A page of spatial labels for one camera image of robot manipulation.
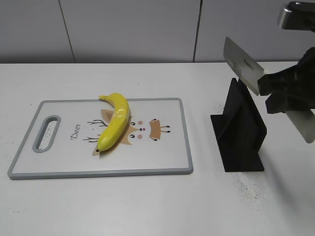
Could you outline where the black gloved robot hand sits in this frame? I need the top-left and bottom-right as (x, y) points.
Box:
(257, 47), (315, 114)

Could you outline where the white handled kitchen knife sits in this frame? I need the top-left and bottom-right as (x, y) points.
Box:
(223, 37), (315, 143)

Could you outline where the yellow plastic banana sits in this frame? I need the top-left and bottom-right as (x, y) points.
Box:
(95, 93), (130, 152)

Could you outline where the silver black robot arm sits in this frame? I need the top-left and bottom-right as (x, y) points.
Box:
(277, 1), (315, 32)

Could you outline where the black knife stand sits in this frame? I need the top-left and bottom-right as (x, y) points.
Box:
(210, 78), (267, 172)

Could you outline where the white deer cutting board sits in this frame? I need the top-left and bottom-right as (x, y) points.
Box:
(7, 98), (193, 179)

